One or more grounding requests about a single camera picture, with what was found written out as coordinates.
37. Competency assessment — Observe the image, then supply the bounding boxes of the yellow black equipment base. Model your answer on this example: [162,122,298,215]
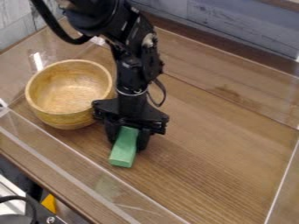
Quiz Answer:
[24,183,85,224]

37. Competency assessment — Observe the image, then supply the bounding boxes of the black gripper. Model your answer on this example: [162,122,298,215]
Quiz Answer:
[91,87,170,151]

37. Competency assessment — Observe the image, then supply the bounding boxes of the black cable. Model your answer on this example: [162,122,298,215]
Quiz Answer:
[30,0,95,46]

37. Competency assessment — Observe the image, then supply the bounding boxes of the green rectangular block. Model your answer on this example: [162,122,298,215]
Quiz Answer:
[109,126,139,168]

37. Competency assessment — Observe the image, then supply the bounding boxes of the clear acrylic enclosure walls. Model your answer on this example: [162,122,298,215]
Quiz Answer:
[0,24,299,224]

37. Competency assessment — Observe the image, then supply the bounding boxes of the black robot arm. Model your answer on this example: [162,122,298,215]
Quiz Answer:
[63,0,170,151]

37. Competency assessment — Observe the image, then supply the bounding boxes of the brown wooden bowl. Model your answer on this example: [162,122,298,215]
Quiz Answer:
[24,59,114,130]

